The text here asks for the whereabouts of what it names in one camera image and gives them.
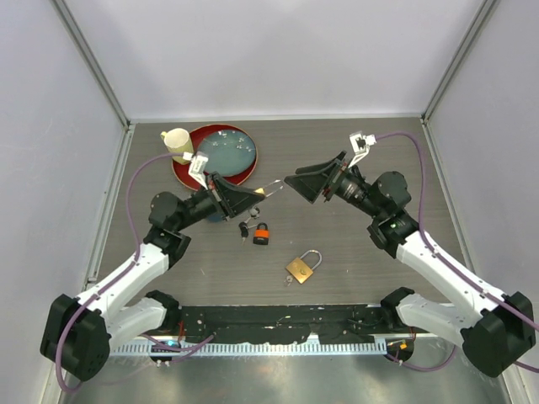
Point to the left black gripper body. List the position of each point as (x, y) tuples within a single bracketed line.
[(219, 196)]

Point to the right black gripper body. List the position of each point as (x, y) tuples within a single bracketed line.
[(334, 184)]

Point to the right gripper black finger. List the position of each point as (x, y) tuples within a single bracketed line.
[(312, 185), (324, 168)]

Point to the small brass padlock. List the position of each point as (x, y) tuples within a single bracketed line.
[(271, 188)]

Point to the black-headed key bunch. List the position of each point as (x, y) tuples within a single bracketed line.
[(244, 230)]

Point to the orange black padlock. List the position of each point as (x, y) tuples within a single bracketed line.
[(261, 234)]

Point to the keys with grey charm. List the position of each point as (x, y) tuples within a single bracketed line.
[(254, 213)]

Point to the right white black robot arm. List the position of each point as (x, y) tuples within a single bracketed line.
[(493, 329)]

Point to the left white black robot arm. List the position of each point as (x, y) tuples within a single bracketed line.
[(81, 331)]

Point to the dark blue mug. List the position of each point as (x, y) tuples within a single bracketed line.
[(215, 218)]

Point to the blue-grey ceramic plate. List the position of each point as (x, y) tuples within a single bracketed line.
[(230, 152)]

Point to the yellow ceramic mug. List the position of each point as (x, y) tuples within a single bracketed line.
[(178, 142)]

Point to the large brass padlock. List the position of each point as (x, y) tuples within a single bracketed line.
[(300, 270)]

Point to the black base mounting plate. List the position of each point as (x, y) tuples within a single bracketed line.
[(281, 324)]

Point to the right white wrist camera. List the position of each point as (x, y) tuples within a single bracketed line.
[(361, 145)]

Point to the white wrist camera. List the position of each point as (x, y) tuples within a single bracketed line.
[(361, 145), (197, 162)]

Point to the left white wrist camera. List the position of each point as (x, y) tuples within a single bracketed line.
[(197, 162)]

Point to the small key with ring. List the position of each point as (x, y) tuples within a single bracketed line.
[(288, 281)]

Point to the white slotted cable duct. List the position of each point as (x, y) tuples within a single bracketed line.
[(312, 347)]

